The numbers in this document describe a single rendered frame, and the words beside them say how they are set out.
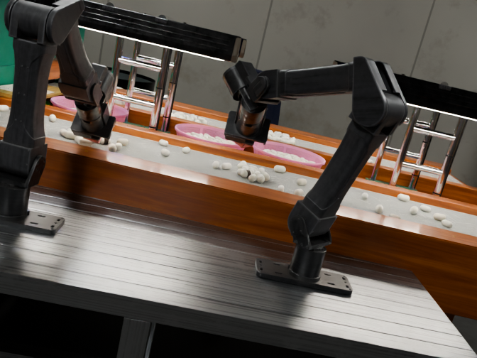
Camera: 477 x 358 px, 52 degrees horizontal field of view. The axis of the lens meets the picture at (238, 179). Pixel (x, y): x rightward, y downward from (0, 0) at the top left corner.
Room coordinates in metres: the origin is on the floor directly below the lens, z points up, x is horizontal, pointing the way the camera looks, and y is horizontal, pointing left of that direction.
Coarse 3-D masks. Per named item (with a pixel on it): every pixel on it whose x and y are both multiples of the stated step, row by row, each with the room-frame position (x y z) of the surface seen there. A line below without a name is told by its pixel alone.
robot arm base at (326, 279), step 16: (304, 256) 0.91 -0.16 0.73; (320, 256) 0.91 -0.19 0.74; (256, 272) 0.91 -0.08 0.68; (272, 272) 0.91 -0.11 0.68; (288, 272) 0.93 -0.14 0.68; (304, 272) 0.91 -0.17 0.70; (320, 272) 0.97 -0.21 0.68; (320, 288) 0.91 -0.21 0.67; (336, 288) 0.91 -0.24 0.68; (352, 288) 0.92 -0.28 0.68
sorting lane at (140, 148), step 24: (0, 120) 1.35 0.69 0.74; (48, 120) 1.48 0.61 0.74; (96, 144) 1.33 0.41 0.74; (144, 144) 1.46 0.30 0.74; (168, 144) 1.53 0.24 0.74; (192, 168) 1.32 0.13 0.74; (216, 168) 1.38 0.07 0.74; (264, 168) 1.52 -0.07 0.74; (288, 192) 1.30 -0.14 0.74; (360, 192) 1.50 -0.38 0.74; (408, 216) 1.36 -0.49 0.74; (432, 216) 1.42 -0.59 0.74; (456, 216) 1.49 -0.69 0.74
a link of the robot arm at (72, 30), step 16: (16, 0) 0.91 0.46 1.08; (32, 0) 0.93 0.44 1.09; (48, 0) 1.00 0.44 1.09; (64, 0) 0.95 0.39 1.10; (80, 0) 0.98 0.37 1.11; (48, 16) 0.89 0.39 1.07; (64, 16) 0.92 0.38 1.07; (48, 32) 0.88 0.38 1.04; (64, 32) 0.93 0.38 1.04; (64, 48) 1.01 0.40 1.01; (80, 48) 1.05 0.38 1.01; (64, 64) 1.04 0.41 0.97; (80, 64) 1.06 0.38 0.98; (64, 80) 1.08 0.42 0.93; (80, 80) 1.07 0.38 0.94; (96, 80) 1.13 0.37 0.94; (80, 96) 1.11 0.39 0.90
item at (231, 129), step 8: (232, 112) 1.18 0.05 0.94; (232, 120) 1.16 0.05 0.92; (240, 120) 1.11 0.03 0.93; (232, 128) 1.15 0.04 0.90; (240, 128) 1.13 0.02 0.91; (248, 128) 1.11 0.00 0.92; (256, 128) 1.12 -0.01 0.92; (264, 128) 1.16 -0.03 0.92; (240, 136) 1.14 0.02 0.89; (248, 136) 1.14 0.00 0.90; (256, 136) 1.15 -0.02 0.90; (264, 136) 1.15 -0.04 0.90; (264, 144) 1.15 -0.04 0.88
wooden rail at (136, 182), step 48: (48, 144) 1.14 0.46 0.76; (96, 192) 1.11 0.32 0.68; (144, 192) 1.11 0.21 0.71; (192, 192) 1.12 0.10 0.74; (240, 192) 1.12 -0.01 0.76; (288, 240) 1.12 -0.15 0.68; (336, 240) 1.12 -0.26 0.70; (384, 240) 1.12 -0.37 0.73; (432, 240) 1.13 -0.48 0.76; (432, 288) 1.13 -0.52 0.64
